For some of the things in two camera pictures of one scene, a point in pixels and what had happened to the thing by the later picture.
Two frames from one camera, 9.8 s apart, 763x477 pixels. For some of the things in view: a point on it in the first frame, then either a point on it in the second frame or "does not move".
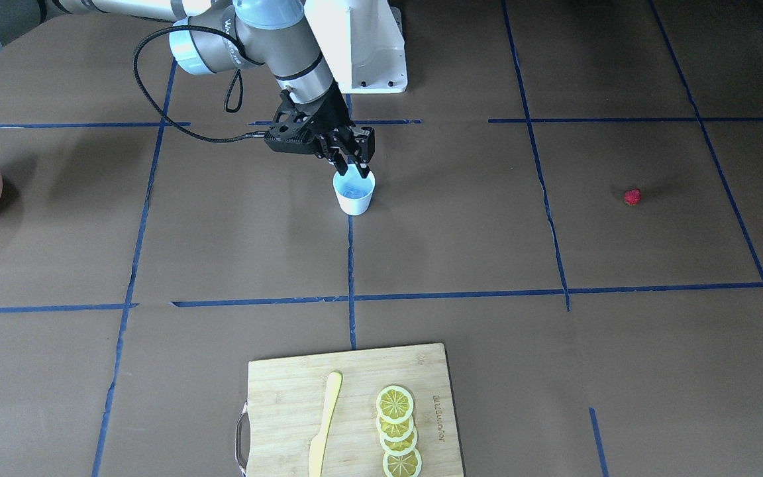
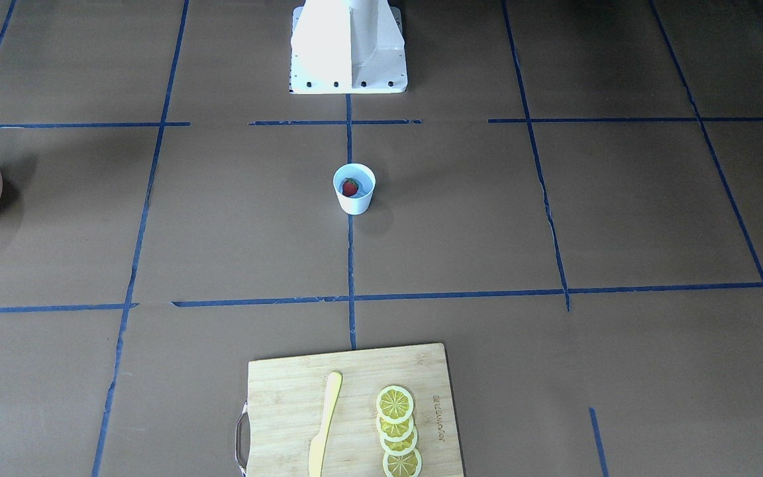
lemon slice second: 395,432 does not move
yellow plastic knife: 318,442 does not move
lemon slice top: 394,404 does not move
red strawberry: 632,197 to 350,187
